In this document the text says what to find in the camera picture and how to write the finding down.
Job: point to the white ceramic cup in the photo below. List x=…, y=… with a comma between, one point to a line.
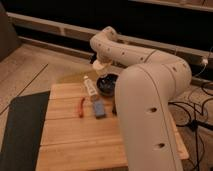
x=101, y=69

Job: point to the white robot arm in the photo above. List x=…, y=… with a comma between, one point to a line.
x=143, y=89

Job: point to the dark ceramic bowl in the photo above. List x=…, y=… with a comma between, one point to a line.
x=106, y=85

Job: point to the white plastic bottle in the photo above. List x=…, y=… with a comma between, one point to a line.
x=92, y=92

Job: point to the blue sponge block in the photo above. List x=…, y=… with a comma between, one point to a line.
x=99, y=110

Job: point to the black rectangular device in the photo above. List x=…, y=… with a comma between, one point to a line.
x=114, y=109

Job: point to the dark floor mat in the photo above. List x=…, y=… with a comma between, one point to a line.
x=23, y=132

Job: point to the white power plug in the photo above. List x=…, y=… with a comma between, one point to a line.
x=204, y=61

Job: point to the grey furniture corner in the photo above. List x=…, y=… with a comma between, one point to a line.
x=9, y=40

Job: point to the white wall rail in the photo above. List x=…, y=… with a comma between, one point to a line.
x=85, y=34

